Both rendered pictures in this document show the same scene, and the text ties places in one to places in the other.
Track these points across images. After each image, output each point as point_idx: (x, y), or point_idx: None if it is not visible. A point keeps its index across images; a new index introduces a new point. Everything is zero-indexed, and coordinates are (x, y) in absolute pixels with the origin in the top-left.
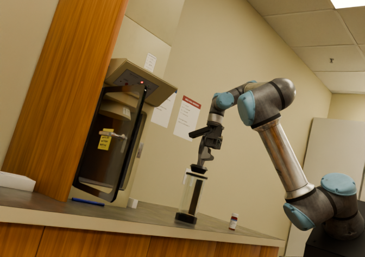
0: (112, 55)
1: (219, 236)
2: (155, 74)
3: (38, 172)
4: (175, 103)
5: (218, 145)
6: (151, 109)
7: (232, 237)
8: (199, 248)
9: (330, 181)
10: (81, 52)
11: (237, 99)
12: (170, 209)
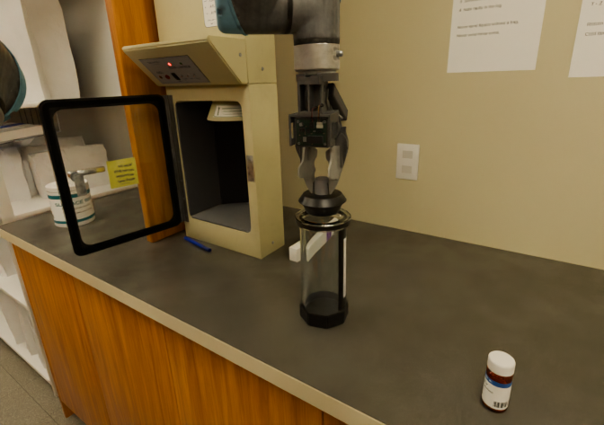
0: (162, 39)
1: (291, 384)
2: (162, 41)
3: None
4: None
5: (305, 139)
6: (244, 91)
7: (350, 413)
8: (265, 382)
9: None
10: None
11: None
12: (506, 276)
